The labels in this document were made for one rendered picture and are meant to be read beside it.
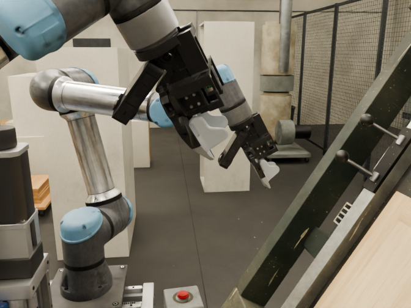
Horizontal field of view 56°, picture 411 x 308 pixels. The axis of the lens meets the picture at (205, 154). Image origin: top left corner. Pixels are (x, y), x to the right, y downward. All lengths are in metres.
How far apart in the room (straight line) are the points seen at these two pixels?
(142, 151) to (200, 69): 5.40
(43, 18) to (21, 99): 4.66
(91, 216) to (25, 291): 0.32
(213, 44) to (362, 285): 3.81
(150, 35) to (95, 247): 0.77
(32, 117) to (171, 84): 4.58
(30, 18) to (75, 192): 2.93
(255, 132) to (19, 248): 0.62
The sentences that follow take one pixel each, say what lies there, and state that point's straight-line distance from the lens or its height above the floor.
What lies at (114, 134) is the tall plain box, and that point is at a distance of 3.14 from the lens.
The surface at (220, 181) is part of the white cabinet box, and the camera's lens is 4.86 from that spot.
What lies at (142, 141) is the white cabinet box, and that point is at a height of 0.41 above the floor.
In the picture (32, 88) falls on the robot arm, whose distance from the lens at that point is 1.13.
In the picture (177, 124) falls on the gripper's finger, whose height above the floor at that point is 1.62.
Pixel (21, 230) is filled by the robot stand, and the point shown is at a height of 1.36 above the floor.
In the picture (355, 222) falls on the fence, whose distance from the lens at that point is 1.15.
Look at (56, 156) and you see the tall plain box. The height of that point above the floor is 0.92.
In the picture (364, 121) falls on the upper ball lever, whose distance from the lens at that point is 1.14.
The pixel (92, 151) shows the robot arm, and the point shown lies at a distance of 1.21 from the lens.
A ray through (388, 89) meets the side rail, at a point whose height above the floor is 1.60.
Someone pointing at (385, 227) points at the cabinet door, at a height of 1.28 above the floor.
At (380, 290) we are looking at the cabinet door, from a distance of 1.05.
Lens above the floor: 1.72
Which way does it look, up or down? 15 degrees down
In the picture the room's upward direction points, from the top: straight up
